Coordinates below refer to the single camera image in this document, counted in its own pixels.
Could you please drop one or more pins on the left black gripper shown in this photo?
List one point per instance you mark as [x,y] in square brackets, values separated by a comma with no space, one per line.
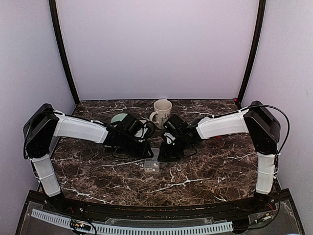
[144,151]

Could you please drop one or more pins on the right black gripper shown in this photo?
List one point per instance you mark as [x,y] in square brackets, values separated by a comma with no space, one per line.
[167,155]

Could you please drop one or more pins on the clear plastic pill organizer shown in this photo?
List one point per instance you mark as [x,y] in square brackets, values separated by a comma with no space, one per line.
[149,162]

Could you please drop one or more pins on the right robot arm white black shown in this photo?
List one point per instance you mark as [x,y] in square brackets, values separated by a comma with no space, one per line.
[255,120]

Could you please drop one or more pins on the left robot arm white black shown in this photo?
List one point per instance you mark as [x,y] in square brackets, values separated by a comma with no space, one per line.
[125,132]

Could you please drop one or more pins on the celadon bowl on tray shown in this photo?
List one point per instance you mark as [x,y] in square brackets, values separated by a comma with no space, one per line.
[118,117]

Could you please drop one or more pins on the cream ceramic mug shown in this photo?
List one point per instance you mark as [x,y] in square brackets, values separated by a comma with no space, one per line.
[161,112]

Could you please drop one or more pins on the small circuit board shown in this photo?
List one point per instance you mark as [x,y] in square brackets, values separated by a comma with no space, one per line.
[79,225]

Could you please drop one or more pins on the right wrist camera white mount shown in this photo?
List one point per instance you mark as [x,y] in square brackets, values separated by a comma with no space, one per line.
[169,138]

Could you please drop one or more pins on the white slotted cable duct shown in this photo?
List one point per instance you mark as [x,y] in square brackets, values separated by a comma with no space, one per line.
[114,226]

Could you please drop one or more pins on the black front table rail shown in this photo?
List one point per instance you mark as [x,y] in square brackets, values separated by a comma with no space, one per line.
[97,211]

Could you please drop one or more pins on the left black frame post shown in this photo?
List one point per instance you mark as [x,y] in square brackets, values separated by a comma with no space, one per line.
[62,50]

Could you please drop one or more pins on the black frame post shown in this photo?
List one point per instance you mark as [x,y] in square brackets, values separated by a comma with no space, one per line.
[253,50]
[62,50]

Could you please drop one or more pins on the right black frame post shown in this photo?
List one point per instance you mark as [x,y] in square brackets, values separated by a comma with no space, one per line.
[253,50]

